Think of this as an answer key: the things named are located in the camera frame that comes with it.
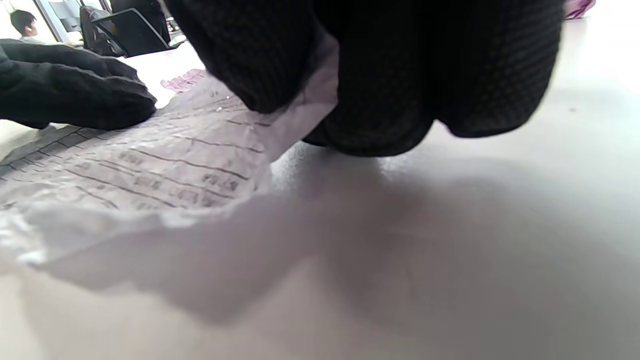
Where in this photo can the person's right hand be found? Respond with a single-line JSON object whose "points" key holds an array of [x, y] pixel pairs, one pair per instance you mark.
{"points": [[400, 75]]}

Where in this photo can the person's left hand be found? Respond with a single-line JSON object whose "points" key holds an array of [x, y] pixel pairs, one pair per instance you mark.
{"points": [[75, 90]]}

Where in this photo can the white invoice paper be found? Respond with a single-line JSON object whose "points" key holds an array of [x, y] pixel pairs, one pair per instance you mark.
{"points": [[150, 165]]}

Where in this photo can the white desk leg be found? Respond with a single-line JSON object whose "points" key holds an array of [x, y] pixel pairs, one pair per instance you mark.
{"points": [[50, 20]]}

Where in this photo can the black office chair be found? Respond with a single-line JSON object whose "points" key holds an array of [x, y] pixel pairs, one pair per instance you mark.
{"points": [[135, 30]]}

